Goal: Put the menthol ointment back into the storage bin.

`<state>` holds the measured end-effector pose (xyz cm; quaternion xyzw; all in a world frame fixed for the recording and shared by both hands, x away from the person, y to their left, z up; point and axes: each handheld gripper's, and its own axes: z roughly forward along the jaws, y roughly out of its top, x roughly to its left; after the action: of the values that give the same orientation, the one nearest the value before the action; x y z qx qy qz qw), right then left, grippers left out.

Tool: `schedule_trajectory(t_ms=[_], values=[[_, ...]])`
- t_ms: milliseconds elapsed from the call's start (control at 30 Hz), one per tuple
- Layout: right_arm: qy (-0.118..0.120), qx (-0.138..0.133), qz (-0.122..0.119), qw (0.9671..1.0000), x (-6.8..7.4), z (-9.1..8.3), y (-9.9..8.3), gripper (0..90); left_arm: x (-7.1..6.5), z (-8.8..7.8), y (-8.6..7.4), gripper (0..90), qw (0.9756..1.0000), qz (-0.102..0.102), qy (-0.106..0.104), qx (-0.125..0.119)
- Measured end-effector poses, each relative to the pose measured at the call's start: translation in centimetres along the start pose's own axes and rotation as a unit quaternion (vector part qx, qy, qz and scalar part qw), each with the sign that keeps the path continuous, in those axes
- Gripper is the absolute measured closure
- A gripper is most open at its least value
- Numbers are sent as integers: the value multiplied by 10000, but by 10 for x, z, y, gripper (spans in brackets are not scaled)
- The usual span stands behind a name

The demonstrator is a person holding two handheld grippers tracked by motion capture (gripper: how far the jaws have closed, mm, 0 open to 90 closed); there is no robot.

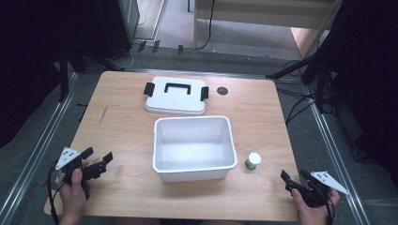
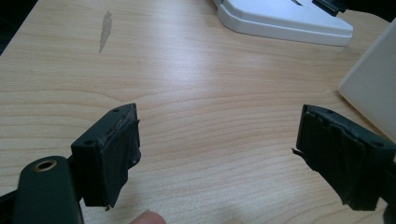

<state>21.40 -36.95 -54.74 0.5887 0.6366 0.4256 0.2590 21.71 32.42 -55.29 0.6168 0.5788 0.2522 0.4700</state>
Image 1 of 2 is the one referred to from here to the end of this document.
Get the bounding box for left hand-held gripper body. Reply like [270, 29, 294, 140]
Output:
[54, 146, 108, 201]

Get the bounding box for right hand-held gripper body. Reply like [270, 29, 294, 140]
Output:
[284, 171, 350, 208]

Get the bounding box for small white-capped green bottle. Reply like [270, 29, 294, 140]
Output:
[244, 152, 262, 171]

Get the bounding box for white plastic storage box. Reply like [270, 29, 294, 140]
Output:
[152, 115, 238, 183]

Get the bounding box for white box lid black handle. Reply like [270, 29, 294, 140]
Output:
[143, 76, 209, 116]

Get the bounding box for person's right hand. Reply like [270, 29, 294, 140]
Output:
[291, 187, 341, 225]

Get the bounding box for person's left hand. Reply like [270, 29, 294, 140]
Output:
[57, 159, 94, 223]

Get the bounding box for black metal stand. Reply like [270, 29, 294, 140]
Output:
[57, 43, 126, 103]

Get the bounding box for black tripod stand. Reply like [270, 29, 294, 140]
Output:
[266, 46, 337, 113]

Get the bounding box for dark cabinet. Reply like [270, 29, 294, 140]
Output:
[93, 0, 141, 59]

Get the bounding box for light wooden cabinet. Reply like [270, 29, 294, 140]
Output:
[192, 0, 344, 59]

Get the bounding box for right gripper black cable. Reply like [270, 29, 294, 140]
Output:
[324, 190, 336, 225]

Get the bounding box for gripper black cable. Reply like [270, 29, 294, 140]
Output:
[46, 167, 64, 225]
[324, 190, 336, 225]

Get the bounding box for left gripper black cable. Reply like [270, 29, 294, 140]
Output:
[46, 167, 64, 225]

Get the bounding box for black floor cables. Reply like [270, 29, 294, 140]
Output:
[276, 59, 337, 126]

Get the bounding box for white floor cable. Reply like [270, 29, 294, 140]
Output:
[109, 43, 142, 70]

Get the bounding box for black hanging cable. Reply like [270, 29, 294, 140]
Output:
[196, 0, 216, 52]

